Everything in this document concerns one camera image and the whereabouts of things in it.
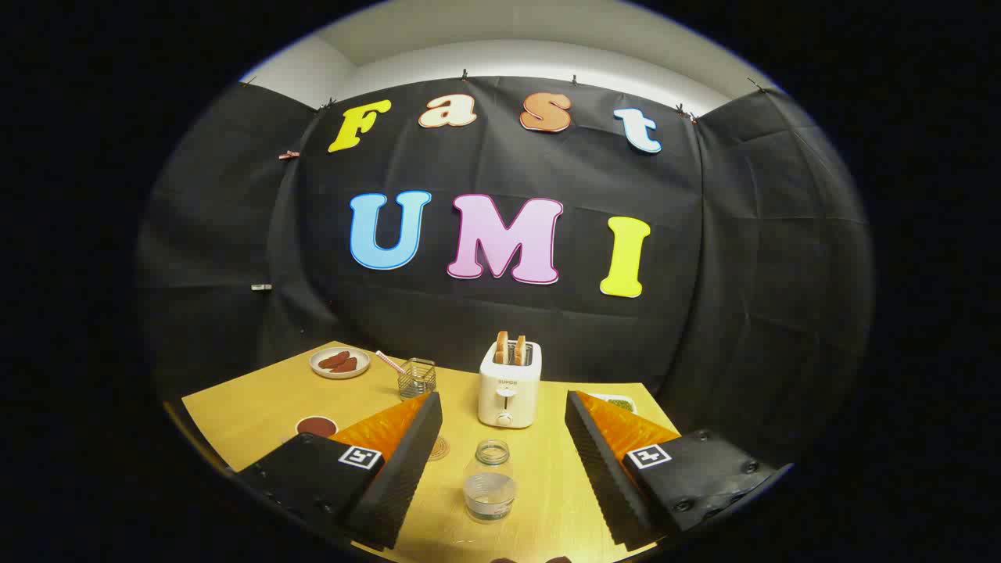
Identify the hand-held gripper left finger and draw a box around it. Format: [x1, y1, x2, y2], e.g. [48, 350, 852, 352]
[235, 391, 443, 550]

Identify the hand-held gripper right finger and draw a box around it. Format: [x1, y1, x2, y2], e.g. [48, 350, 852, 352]
[565, 389, 783, 552]

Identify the clear plastic juice bottle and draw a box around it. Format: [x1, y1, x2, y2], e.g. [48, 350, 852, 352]
[463, 439, 518, 523]

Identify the white toaster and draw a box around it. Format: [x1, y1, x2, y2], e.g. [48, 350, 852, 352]
[478, 339, 543, 429]

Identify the white round plate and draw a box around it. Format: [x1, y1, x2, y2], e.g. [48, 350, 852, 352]
[309, 346, 371, 380]

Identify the wooden table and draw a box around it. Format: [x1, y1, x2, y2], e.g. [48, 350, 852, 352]
[181, 341, 681, 563]

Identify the black backdrop cloth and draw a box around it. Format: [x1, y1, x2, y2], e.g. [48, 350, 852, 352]
[137, 76, 875, 470]

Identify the metal wire basket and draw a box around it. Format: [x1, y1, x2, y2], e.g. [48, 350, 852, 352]
[397, 358, 436, 401]

